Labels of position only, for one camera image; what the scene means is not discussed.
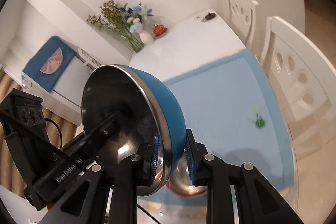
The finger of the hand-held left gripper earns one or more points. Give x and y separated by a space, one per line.
97 129

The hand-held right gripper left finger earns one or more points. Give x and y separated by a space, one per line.
155 158

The red lidded teacup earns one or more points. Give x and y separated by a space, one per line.
159 29

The glass vase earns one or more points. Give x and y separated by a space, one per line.
136 43

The striped curtain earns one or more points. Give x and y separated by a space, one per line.
8 82

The blue cloth cover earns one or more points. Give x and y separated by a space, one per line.
44 56

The small green object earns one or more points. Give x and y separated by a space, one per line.
260 123

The blue steel bowl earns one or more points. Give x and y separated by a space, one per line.
168 108

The white refrigerator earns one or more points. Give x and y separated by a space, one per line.
71 82

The small black lid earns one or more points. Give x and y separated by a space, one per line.
210 16

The white chair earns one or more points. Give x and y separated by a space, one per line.
252 3
315 61

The blue flower bouquet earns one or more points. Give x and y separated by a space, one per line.
134 16

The dried flower bunch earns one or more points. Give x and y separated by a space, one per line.
110 16

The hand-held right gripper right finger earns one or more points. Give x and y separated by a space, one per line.
190 158

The blue placemat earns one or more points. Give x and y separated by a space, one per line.
223 98

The white power strip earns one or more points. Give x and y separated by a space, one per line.
89 57

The white ribbed vase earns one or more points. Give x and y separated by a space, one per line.
147 37

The pink steel bowl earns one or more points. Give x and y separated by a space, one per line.
183 184

